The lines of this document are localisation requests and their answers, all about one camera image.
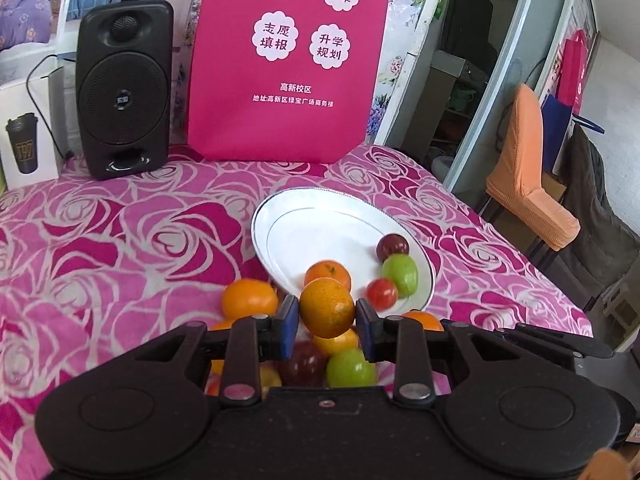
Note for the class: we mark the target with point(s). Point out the magenta tote bag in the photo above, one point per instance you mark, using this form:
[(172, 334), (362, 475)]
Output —
[(283, 80)]

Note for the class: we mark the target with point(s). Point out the red apple front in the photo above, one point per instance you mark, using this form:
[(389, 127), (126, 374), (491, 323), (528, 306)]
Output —
[(382, 294)]

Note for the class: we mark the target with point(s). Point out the dark purple plum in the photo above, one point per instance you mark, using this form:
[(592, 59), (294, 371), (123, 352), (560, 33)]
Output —
[(305, 368)]

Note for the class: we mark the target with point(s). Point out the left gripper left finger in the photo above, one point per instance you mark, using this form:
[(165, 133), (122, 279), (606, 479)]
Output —
[(253, 340)]

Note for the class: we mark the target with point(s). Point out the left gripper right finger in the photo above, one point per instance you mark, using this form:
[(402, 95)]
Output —
[(400, 341)]

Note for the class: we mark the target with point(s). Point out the white cup box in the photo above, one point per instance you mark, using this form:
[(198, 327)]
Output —
[(33, 129)]

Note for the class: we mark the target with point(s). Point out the dark cloth chair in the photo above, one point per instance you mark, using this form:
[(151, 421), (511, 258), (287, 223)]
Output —
[(605, 248)]

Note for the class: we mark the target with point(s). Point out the green fruit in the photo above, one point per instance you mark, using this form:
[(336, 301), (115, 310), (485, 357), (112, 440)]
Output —
[(402, 271)]

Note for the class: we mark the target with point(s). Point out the orange covered chair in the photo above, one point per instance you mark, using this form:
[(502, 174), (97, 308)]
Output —
[(516, 181)]

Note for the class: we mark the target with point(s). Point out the central tangerine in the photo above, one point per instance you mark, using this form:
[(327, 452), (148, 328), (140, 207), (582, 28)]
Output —
[(329, 269)]

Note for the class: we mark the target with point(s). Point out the large green mango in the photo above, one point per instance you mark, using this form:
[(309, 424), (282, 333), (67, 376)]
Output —
[(350, 369)]

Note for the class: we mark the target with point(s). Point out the small orange front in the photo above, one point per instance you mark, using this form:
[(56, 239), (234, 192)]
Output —
[(217, 344)]

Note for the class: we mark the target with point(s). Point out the large orange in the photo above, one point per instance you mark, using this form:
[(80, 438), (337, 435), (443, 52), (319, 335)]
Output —
[(326, 308)]

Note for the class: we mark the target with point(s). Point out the pink rose tablecloth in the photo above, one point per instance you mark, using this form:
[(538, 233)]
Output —
[(92, 269)]

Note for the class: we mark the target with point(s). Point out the bedding poster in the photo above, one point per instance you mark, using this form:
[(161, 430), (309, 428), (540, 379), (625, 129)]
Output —
[(65, 0)]

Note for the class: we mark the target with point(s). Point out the red yellow apple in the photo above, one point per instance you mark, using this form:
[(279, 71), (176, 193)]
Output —
[(269, 378)]

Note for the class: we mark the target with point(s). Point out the black speaker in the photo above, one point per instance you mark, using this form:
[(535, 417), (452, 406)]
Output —
[(122, 77)]

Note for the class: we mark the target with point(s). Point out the white round plate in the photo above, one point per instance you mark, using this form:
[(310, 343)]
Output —
[(293, 229)]

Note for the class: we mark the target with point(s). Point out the small yellow orange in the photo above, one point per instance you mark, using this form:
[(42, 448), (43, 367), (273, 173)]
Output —
[(330, 346)]

